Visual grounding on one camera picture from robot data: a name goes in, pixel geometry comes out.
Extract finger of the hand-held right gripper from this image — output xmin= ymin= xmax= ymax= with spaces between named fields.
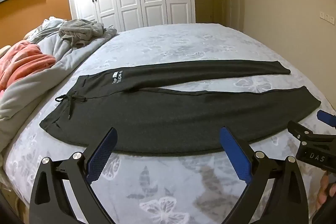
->
xmin=287 ymin=121 xmax=336 ymax=147
xmin=317 ymin=109 xmax=336 ymax=128

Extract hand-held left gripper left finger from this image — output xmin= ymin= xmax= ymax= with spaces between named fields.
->
xmin=29 ymin=127 xmax=118 ymax=224

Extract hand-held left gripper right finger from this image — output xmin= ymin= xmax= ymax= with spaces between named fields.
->
xmin=219 ymin=126 xmax=311 ymax=224

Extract dark grey drawstring pants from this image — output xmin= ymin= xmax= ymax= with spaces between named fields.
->
xmin=39 ymin=60 xmax=321 ymax=156

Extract person's right hand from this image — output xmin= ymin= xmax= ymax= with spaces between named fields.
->
xmin=316 ymin=171 xmax=336 ymax=211

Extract light grey duvet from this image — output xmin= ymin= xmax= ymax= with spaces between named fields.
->
xmin=0 ymin=17 xmax=117 ymax=132

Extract coral fleece blanket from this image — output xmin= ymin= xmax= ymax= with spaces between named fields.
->
xmin=0 ymin=40 xmax=57 ymax=90

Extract bed with butterfly sheet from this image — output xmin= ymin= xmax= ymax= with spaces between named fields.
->
xmin=5 ymin=22 xmax=336 ymax=224

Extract grey fleece garment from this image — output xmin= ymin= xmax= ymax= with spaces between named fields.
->
xmin=58 ymin=19 xmax=111 ymax=47

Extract white wall switch panel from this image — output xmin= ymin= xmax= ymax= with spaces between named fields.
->
xmin=321 ymin=11 xmax=335 ymax=24

